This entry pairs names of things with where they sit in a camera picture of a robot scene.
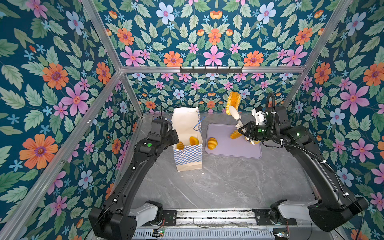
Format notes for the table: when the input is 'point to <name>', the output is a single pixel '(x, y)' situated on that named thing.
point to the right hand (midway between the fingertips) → (240, 128)
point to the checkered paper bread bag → (186, 123)
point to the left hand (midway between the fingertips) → (178, 131)
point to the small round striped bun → (212, 143)
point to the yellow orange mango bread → (193, 141)
